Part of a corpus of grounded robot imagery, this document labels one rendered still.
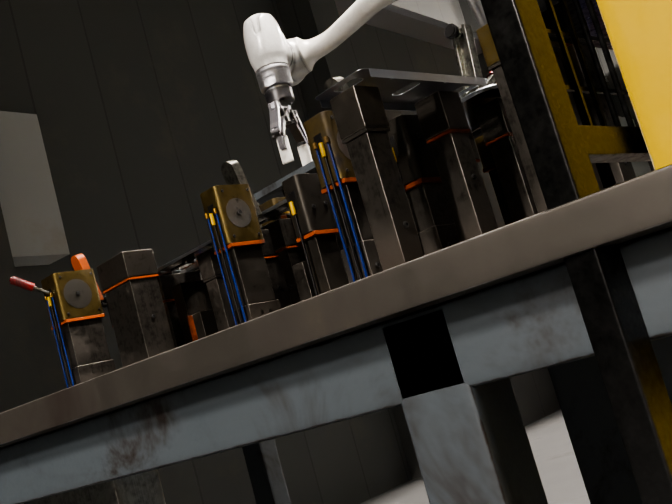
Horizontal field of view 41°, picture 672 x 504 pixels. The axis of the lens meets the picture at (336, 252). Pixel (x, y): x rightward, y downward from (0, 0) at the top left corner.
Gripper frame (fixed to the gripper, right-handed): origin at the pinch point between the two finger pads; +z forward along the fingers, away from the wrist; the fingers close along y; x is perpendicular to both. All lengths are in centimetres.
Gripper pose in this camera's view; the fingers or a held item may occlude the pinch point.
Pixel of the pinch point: (298, 162)
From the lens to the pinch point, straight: 235.2
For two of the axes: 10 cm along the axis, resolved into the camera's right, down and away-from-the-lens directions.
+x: 8.9, -3.1, -3.3
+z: 2.7, 9.5, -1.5
